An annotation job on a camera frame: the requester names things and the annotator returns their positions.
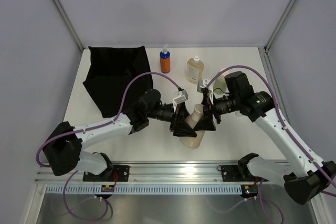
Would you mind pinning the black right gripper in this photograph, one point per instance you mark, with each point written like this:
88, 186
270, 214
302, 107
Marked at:
207, 123

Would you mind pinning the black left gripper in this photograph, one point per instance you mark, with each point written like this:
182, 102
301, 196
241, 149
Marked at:
181, 128

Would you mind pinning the beige pump bottle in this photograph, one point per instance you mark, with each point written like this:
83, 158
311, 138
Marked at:
193, 140

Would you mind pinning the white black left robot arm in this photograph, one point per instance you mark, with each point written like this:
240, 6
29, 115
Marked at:
65, 148

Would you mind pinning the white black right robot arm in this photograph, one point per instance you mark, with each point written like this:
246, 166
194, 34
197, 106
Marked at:
306, 174

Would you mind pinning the black canvas bag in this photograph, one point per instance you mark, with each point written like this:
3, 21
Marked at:
111, 70

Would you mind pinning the green bottle beige cap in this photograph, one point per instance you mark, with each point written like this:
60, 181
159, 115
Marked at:
219, 86

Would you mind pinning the clear amber soap bottle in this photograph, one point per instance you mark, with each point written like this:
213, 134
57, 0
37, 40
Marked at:
194, 70

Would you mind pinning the orange blue spray bottle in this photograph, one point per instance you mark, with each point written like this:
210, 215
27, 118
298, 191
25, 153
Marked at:
165, 60

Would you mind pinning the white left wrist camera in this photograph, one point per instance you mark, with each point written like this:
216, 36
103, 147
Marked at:
179, 97

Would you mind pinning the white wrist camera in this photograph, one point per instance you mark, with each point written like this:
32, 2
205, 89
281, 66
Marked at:
179, 97
202, 84

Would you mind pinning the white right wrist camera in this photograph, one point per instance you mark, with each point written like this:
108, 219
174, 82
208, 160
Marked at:
202, 84

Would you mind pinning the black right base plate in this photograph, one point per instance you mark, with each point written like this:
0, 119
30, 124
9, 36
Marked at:
230, 173

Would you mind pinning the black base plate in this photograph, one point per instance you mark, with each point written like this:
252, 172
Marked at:
118, 172
230, 173

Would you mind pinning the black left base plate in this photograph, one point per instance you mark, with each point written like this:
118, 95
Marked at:
118, 172

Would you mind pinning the white slotted cable duct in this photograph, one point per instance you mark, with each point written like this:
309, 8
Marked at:
123, 189

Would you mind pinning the right aluminium corner post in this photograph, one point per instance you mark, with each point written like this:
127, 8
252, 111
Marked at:
280, 24

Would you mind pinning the aluminium corner post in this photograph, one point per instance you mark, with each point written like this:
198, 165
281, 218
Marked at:
64, 17
280, 24

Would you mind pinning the left aluminium corner post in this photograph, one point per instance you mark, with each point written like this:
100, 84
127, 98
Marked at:
64, 17

